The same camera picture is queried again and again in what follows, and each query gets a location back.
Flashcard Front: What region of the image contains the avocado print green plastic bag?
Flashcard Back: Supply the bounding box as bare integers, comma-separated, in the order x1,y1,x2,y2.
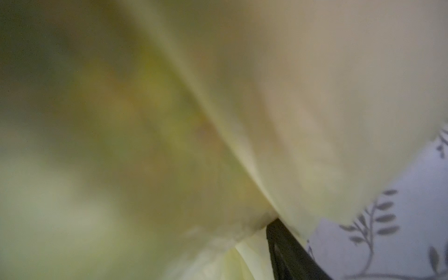
1,1,448,280

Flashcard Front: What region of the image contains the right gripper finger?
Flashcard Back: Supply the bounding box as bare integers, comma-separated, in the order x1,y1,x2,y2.
266,219,331,280

